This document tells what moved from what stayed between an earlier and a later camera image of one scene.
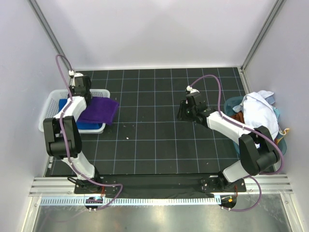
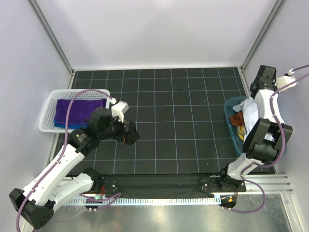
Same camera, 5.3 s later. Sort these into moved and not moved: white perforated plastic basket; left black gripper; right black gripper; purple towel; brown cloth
Moved: left black gripper; purple towel; right black gripper
Not moved: brown cloth; white perforated plastic basket
